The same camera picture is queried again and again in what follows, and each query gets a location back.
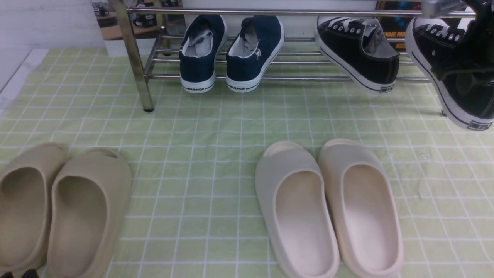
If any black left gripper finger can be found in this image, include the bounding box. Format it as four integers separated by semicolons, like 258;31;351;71
0;272;14;278
21;269;39;278

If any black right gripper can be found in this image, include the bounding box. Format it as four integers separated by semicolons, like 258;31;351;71
462;0;494;66

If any black canvas sneaker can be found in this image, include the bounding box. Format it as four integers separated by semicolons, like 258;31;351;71
405;18;493;131
314;17;400;95

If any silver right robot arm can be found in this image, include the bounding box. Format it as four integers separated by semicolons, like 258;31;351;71
422;0;493;63

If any metal shoe rack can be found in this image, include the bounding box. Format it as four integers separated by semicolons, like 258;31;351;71
114;0;475;112

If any tan foam slide left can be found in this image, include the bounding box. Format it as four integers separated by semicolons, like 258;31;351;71
0;142;69;273

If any tan foam slide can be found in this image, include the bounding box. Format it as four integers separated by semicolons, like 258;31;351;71
46;147;133;278
0;142;69;273

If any tan foam slide right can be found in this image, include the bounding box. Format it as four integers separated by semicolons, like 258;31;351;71
46;147;133;278

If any green checked cloth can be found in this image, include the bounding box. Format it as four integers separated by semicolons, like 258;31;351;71
1;49;493;278

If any navy sneaker right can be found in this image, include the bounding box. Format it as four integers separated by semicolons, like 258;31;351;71
226;15;285;93

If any navy sneaker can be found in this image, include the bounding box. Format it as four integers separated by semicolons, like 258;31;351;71
226;15;285;93
178;15;227;94

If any cream foam slide left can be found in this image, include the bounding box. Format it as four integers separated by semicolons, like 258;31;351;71
255;141;340;278

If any navy sneaker left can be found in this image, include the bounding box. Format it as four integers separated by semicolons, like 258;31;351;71
178;15;227;94

